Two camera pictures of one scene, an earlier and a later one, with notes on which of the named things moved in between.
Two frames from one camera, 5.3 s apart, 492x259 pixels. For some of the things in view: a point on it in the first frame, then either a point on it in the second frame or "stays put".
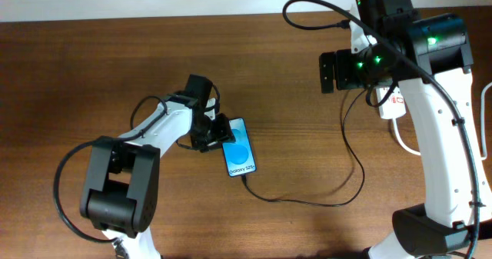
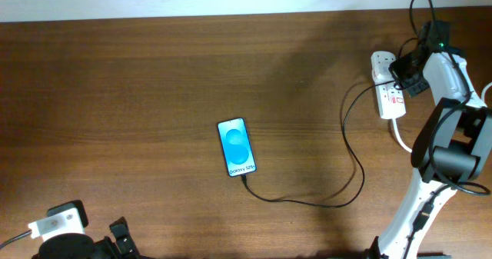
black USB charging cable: (321, 204) stays put
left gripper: (224, 134) → (104, 249)
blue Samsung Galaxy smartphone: (238, 155) stays put
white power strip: (393, 107) stays put
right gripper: (340, 62) → (409, 87)
